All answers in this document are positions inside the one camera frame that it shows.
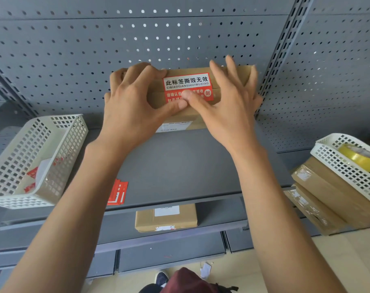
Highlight person's left hand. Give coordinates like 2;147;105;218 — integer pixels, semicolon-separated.
104;62;189;151

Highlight person's right hand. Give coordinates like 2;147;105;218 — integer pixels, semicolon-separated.
181;55;264;151

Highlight brown cardboard box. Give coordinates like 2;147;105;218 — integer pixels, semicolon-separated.
120;65;259;133

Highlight red and white seal sticker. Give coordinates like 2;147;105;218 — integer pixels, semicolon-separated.
163;73;215;103

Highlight person's right forearm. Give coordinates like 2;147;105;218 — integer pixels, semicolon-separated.
228;140;348;293

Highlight person's left forearm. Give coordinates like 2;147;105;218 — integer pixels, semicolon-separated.
0;139;137;293

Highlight gray perforated back panel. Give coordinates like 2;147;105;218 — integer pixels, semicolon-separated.
0;0;298;119

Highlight gray metal shelf board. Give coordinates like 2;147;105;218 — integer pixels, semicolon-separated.
0;127;296;232

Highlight gray perforated side panel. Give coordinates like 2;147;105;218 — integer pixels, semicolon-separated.
257;0;370;153

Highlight small stack of red stickers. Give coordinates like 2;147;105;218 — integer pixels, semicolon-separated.
107;179;129;206

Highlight white sticker backing sheet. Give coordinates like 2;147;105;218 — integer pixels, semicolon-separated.
35;158;61;182

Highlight gray lower shelf board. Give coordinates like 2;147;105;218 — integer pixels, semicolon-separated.
0;197;249;254

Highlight flat cardboard box white label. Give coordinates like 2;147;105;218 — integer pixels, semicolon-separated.
135;204;198;233

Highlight white perforated plastic basket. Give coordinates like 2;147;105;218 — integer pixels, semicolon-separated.
0;114;89;210
310;133;370;208

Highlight gray shelf base panels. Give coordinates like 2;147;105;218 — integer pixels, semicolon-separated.
0;227;256;279

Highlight yellow tape roll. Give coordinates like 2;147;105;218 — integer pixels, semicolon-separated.
338;143;370;173

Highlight large taped cardboard box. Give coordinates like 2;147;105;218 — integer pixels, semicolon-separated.
291;156;370;230

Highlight thin taped cardboard box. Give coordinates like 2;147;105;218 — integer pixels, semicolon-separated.
283;185;348;236

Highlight white paper scrap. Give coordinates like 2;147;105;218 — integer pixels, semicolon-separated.
200;262;213;280

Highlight dark sneaker white sole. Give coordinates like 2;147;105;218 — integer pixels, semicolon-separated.
155;271;170;288

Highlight maroon garment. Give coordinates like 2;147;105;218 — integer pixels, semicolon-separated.
160;267;220;293

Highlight gray slotted upright post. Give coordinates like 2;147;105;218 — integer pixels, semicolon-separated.
255;0;316;119

